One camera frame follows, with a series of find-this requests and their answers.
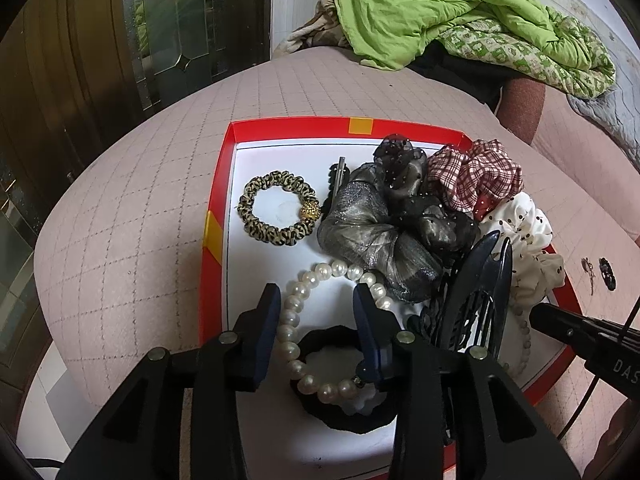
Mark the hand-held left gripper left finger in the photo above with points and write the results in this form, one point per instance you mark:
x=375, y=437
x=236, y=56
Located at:
x=267, y=335

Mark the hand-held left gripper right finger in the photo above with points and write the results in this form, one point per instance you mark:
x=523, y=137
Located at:
x=367, y=330

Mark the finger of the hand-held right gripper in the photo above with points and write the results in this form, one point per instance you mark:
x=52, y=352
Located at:
x=565, y=325

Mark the red rimmed white tray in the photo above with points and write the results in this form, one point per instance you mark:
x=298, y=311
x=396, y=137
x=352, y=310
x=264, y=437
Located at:
x=265, y=270

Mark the small dark hair pin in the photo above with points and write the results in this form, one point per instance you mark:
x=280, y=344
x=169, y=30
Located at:
x=588, y=270

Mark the small black hair clip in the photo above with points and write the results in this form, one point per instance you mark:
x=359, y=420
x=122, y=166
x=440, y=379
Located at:
x=606, y=272

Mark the black hair claw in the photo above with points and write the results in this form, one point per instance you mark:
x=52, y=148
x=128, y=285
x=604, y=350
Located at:
x=480, y=280

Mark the black scrunchie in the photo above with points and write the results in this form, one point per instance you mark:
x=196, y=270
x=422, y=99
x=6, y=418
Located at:
x=340, y=422

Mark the silver grey shimmer scrunchie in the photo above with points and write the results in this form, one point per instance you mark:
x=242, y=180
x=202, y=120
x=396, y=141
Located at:
x=365, y=230

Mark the white polka dot scrunchie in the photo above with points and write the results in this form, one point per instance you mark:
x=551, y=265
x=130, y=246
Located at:
x=530, y=225

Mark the leopard print scrunchie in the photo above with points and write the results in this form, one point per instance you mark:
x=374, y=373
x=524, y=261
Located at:
x=260, y=185

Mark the silver metal hair clip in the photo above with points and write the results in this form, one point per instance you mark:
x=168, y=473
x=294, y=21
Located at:
x=341, y=172

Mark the dark sheer dotted scrunchie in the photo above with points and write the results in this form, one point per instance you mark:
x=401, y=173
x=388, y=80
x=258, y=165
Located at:
x=405, y=170

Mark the pink pillow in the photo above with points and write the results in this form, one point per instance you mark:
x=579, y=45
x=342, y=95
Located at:
x=565, y=150

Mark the red plaid scrunchie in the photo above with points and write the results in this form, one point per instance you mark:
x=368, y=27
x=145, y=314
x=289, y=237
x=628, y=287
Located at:
x=470, y=175

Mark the grey blanket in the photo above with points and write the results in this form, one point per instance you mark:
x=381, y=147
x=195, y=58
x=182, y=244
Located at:
x=610, y=110

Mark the black cloth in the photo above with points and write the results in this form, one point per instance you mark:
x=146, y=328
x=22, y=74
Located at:
x=460, y=70

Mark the beige crumpled cloth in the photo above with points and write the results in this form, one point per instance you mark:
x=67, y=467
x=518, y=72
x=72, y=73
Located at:
x=310, y=30

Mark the green quilt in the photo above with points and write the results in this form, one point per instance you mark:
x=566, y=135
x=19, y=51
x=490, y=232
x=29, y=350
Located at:
x=425, y=5

